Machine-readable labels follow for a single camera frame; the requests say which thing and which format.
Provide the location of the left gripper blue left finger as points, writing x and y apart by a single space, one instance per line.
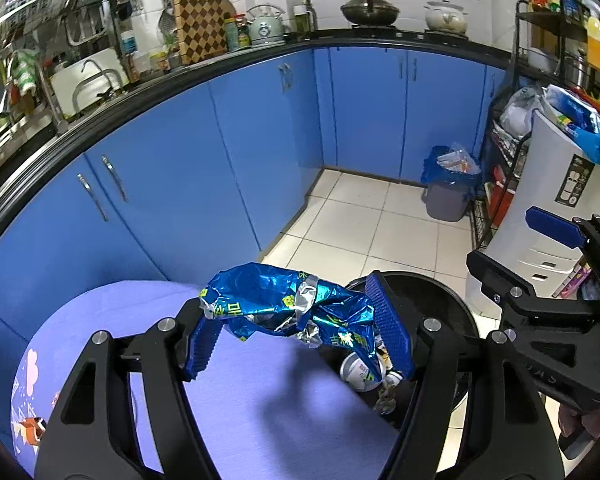
200 338

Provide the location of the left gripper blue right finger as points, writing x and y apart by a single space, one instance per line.
393 333

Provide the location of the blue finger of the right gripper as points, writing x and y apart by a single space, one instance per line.
561 230
499 284

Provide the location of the blue foil snack wrapper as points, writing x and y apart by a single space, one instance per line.
258 298

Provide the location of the orange white small carton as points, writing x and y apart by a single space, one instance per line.
31 430

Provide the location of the blue kitchen cabinets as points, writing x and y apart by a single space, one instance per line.
203 171

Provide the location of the person's right hand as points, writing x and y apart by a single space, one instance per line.
569 421

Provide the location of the white air purifier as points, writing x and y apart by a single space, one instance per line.
557 177

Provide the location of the blue snack bag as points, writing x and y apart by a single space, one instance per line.
576 117

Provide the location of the grey bin with blue bag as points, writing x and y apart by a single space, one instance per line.
451 177

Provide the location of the white ceramic pot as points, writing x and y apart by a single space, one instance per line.
443 16

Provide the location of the chrome sink faucet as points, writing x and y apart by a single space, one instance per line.
113 81

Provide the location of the black wok with lid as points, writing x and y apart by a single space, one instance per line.
370 13

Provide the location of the mint green kettle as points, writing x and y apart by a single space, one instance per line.
265 24

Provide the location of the checkered wooden cutting board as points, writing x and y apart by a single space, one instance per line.
199 28

